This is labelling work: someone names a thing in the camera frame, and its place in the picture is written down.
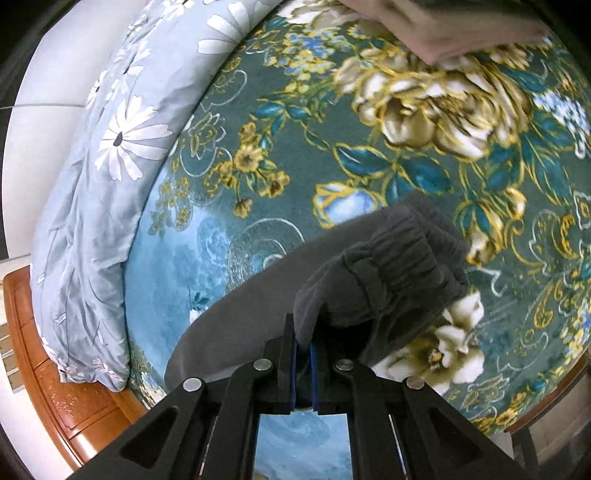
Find dark grey sweatpants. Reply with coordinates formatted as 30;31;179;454
164;190;470;409

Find light blue floral duvet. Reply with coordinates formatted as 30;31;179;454
30;1;273;392

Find beige folded garment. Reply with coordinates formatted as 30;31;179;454
344;1;550;65

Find teal floral bed blanket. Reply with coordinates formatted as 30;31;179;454
121;0;591;480

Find orange wooden bed frame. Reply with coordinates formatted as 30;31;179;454
2;267;147;470

